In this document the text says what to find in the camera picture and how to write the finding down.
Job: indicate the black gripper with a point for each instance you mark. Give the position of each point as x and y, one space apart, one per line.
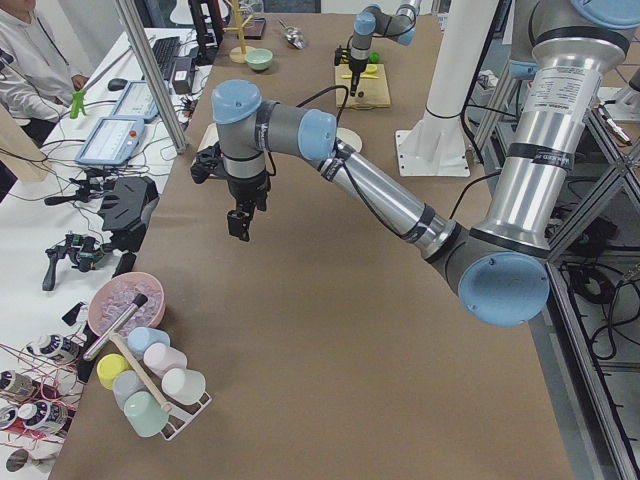
355 66
247 187

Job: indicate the beige round plate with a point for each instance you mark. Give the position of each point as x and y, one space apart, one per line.
349 137

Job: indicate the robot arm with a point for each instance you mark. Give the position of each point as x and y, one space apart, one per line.
496 268
371 22

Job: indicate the cream rabbit tray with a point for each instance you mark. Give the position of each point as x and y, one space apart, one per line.
209 138

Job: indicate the black framed tray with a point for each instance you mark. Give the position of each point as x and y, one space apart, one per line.
254 29

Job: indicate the yellow plastic knife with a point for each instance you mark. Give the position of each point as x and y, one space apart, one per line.
365 76

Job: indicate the wooden cutting board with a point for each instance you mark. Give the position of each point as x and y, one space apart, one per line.
376 90

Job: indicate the steel scoop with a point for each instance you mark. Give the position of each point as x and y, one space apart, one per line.
293 35

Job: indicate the mint green bowl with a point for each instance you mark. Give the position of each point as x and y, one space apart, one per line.
259 59

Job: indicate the wooden cup tree stand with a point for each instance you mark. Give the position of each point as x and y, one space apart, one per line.
240 23

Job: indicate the steel muddler tool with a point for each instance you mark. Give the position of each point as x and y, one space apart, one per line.
93 350

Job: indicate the pink bowl with ice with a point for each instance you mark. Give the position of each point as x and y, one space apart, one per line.
116 295

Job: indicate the blue teach pendant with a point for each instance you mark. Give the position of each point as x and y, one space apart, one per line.
136 100
111 142

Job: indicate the light blue cup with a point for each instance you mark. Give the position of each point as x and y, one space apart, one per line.
141 338

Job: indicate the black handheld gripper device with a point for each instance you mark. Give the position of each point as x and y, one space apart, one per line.
84 252

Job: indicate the pink cup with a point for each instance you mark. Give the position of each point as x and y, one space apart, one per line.
160 358

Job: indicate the white cup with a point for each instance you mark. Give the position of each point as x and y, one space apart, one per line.
184 385

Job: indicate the black keyboard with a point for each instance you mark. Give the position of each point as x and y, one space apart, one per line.
165 51

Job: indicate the yellow cup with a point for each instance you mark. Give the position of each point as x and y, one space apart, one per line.
109 367

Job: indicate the grey cup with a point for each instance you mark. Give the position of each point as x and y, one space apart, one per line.
125 385

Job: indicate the mint green cup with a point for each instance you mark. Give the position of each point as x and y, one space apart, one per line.
145 414

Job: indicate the person in white shirt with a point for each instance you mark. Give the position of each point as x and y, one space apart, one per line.
37 80

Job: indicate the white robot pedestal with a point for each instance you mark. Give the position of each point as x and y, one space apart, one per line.
436 146

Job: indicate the white wire cup rack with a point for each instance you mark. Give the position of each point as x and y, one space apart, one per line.
179 418

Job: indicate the aluminium frame post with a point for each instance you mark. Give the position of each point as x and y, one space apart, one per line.
129 17

